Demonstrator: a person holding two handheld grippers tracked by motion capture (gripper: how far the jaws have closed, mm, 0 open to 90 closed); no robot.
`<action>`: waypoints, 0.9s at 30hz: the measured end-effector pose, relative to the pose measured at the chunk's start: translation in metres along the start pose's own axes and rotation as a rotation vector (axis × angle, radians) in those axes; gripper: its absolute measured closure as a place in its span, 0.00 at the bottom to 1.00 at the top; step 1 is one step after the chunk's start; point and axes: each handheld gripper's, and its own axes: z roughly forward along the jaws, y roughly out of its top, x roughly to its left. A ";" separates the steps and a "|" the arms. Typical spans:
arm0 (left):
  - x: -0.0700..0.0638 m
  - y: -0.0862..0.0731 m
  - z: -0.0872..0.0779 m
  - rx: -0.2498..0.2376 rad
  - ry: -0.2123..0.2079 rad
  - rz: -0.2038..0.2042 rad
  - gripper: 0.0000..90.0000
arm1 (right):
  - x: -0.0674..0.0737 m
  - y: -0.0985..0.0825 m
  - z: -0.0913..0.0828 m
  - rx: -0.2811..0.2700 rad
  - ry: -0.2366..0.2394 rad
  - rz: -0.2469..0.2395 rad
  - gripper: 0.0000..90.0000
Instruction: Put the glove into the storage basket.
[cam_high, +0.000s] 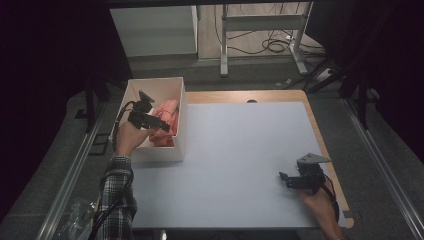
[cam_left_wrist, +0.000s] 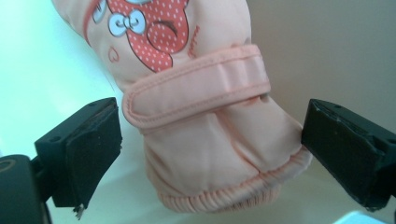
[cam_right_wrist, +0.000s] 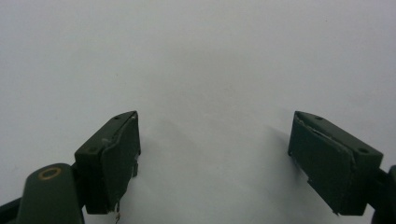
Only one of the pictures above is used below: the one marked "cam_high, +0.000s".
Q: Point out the pink winter glove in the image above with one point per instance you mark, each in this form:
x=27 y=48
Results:
x=168 y=110
x=161 y=140

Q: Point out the grey metal desk frame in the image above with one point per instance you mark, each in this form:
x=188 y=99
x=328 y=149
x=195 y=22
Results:
x=263 y=22

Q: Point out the person's left hand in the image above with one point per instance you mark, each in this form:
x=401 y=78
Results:
x=128 y=140

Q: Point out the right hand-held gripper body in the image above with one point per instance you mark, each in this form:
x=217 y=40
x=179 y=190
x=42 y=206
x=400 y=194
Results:
x=311 y=176

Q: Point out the black metal stand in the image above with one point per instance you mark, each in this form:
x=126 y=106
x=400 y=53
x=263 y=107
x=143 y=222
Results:
x=90 y=106
x=362 y=106

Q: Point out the white cardboard box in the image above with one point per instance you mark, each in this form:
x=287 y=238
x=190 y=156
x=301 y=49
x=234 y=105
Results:
x=156 y=90

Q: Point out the clear plastic bag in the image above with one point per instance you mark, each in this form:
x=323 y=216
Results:
x=75 y=216

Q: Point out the light grey table mat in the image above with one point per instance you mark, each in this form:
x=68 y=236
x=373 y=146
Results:
x=240 y=166

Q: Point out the grey tape piece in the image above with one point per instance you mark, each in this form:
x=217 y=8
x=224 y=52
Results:
x=348 y=214

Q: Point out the white cabinet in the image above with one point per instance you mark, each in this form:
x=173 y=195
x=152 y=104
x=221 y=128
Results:
x=153 y=30

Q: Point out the dark table grommet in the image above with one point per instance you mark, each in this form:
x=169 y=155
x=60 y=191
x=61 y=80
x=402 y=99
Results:
x=252 y=101

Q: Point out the aluminium floor rail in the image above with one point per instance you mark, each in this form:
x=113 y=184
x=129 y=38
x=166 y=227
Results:
x=71 y=180
x=383 y=166

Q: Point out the white power strip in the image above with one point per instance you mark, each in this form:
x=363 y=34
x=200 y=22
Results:
x=324 y=75

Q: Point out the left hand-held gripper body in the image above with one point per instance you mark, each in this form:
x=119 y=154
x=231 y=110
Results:
x=140 y=113

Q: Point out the person's right hand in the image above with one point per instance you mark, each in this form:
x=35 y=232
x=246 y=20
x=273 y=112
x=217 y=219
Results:
x=323 y=210

